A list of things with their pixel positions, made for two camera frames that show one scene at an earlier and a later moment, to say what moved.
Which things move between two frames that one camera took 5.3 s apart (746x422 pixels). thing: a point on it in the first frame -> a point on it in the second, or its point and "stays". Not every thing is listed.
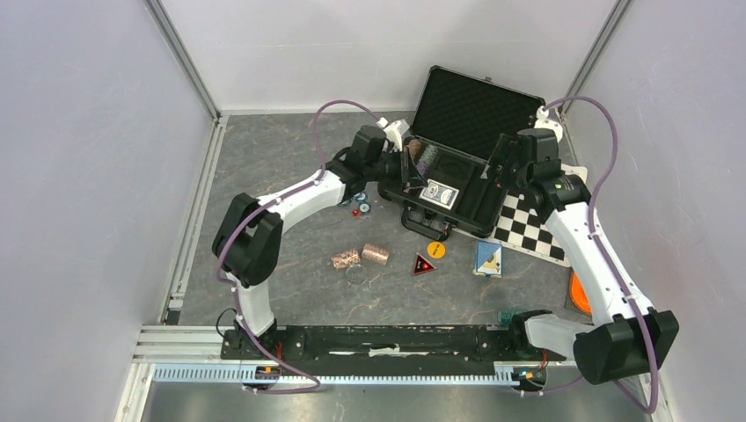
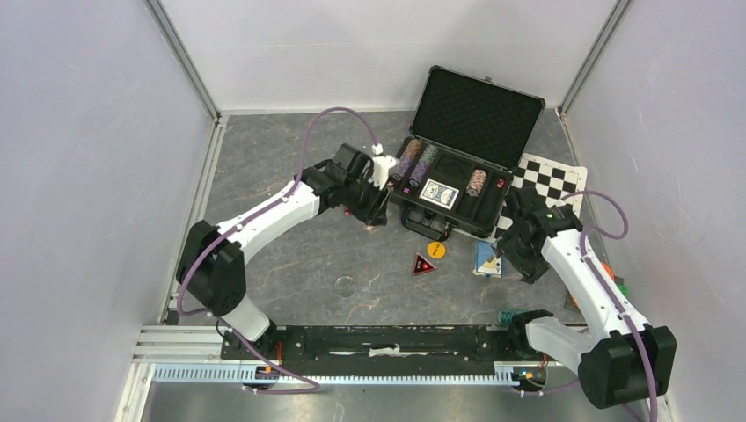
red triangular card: x=421 y=265 stays
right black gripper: x=508 y=153 -> x=530 y=268
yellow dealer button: x=435 y=250 stays
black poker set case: x=442 y=185 stays
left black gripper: x=406 y=171 -> x=376 y=212
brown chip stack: x=415 y=148 stays
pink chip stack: x=375 y=253 -> x=475 y=183
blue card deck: x=488 y=258 stays
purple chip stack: x=423 y=166 stays
